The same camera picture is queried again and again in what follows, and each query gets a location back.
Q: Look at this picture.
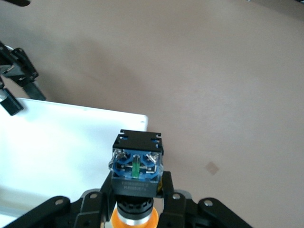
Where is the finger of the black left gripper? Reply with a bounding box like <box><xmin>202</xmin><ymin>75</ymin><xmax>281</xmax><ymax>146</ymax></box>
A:
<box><xmin>9</xmin><ymin>47</ymin><xmax>47</xmax><ymax>102</ymax></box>
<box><xmin>0</xmin><ymin>87</ymin><xmax>25</xmax><ymax>117</ymax></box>

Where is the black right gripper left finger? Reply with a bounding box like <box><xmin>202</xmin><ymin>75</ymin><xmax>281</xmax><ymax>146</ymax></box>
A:
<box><xmin>0</xmin><ymin>171</ymin><xmax>117</xmax><ymax>228</ymax></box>

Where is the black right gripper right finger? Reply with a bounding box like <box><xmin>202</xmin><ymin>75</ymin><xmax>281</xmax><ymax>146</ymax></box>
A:
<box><xmin>155</xmin><ymin>170</ymin><xmax>253</xmax><ymax>228</ymax></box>

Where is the white plastic drawer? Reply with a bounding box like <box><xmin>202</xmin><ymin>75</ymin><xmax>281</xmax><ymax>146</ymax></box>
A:
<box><xmin>0</xmin><ymin>96</ymin><xmax>150</xmax><ymax>211</ymax></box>

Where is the yellow push button switch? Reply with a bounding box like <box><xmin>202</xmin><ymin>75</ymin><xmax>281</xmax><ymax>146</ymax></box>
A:
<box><xmin>108</xmin><ymin>129</ymin><xmax>166</xmax><ymax>228</ymax></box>

